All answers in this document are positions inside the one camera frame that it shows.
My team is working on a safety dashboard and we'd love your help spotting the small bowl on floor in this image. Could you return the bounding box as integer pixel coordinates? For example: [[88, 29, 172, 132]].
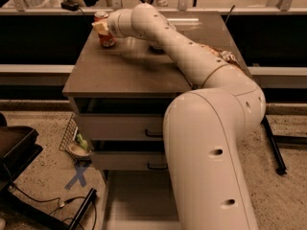
[[68, 144, 90, 161]]

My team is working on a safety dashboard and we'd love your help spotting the brown yellow chip bag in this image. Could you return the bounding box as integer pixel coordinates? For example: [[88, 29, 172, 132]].
[[201, 44, 240, 67]]

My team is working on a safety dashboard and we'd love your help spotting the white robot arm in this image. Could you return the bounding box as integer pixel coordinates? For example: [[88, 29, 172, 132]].
[[99, 4, 266, 230]]

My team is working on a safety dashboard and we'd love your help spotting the open bottom drawer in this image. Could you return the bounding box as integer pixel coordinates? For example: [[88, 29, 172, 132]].
[[102, 171, 181, 230]]

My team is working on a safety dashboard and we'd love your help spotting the wire basket on floor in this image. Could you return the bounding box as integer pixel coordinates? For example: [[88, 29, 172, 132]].
[[59, 115, 78, 151]]

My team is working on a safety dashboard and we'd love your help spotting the grey drawer cabinet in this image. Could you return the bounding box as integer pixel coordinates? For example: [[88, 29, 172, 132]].
[[62, 11, 261, 230]]

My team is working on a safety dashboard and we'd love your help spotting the black power adapter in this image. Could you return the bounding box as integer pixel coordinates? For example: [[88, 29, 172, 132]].
[[60, 1, 79, 12]]

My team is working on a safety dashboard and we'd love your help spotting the blue tape cross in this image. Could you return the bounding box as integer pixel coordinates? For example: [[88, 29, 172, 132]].
[[64, 161, 91, 190]]

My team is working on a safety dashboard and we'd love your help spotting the black cable on floor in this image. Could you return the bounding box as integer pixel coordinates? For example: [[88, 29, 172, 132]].
[[2, 163, 98, 230]]

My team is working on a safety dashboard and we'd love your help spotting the drawer with black handle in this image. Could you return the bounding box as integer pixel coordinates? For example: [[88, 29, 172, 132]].
[[90, 151, 168, 171], [74, 114, 163, 141]]

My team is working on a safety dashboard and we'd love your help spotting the black metal stand leg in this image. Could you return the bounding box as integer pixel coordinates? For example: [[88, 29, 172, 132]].
[[261, 117, 307, 175]]

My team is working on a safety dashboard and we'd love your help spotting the middle drawer with black handle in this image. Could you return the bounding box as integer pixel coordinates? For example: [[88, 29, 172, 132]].
[[90, 151, 168, 171]]

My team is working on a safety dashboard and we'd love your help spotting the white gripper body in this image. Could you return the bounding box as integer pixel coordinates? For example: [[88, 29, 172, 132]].
[[107, 9, 133, 37]]

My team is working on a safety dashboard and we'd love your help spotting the red coke can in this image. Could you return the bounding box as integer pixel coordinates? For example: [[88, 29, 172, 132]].
[[94, 11, 115, 48]]

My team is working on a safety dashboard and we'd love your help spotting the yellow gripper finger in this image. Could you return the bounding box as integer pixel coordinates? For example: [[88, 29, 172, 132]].
[[92, 20, 108, 35]]

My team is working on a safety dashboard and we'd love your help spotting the top drawer with black handle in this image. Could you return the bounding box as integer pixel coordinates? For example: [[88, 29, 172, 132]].
[[74, 114, 163, 141]]

